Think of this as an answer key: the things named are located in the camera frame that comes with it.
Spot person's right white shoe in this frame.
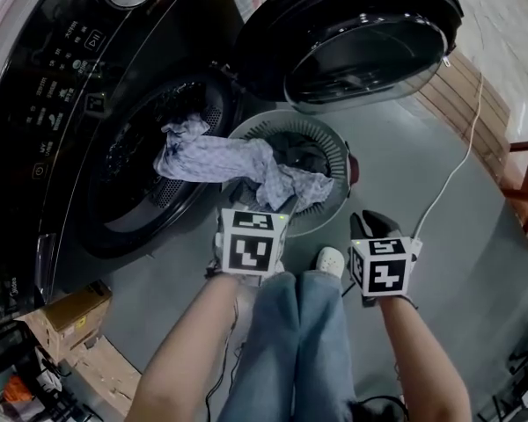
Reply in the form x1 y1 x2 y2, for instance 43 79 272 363
315 246 345 279

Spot person's right forearm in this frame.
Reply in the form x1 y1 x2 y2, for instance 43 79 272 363
378 296 472 422

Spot round black washing machine door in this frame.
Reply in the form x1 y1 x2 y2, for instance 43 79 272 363
231 0 464 114

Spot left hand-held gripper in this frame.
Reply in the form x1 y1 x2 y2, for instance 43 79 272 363
213 208 290 279

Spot person's left forearm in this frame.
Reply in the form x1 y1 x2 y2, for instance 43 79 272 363
134 273 241 422

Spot white power strip cable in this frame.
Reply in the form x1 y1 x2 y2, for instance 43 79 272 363
415 72 485 239

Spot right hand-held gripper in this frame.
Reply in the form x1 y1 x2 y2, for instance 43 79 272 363
349 211 423 299

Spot black washing machine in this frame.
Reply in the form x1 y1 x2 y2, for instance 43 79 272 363
0 0 247 324

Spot pale green laundry basket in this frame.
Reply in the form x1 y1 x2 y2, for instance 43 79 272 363
226 110 361 239

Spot blue checked clothes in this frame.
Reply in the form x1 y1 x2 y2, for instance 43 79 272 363
152 113 334 213

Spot wooden plank platform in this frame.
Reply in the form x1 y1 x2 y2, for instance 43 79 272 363
413 53 511 184

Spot yellow cardboard box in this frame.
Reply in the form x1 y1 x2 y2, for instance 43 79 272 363
39 279 114 351

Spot dark grey garment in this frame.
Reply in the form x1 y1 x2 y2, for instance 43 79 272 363
268 132 331 179

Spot person's legs in blue jeans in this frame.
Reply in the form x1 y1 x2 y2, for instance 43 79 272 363
217 270 357 422

